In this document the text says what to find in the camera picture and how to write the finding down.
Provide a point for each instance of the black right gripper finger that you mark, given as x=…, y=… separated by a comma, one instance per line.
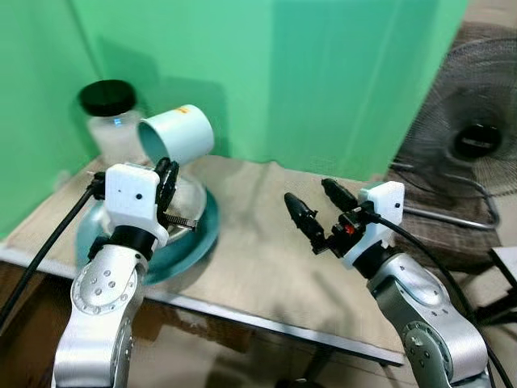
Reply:
x=300, y=214
x=339, y=194

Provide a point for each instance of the pale blue cup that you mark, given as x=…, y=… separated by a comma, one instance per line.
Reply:
x=179, y=133

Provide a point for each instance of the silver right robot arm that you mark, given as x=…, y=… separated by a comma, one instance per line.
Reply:
x=424, y=323

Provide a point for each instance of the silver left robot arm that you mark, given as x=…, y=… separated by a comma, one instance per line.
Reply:
x=97, y=307

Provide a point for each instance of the metal bowl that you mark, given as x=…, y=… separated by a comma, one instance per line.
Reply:
x=190, y=202

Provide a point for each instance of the teal plate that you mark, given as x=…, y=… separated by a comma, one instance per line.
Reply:
x=202, y=238

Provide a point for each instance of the clear jar with black lid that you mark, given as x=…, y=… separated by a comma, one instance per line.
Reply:
x=113, y=121

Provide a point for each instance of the green backdrop screen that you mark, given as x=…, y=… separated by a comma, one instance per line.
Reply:
x=323, y=81

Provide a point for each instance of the white side table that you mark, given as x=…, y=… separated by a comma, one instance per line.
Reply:
x=506, y=260

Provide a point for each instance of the black floor fan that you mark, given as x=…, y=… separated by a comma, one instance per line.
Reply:
x=468, y=121

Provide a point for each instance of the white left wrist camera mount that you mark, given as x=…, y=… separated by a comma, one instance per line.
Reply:
x=131, y=196

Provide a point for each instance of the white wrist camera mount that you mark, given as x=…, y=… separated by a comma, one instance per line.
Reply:
x=131, y=196
x=381, y=217

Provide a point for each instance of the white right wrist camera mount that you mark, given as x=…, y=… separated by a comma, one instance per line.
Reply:
x=381, y=217

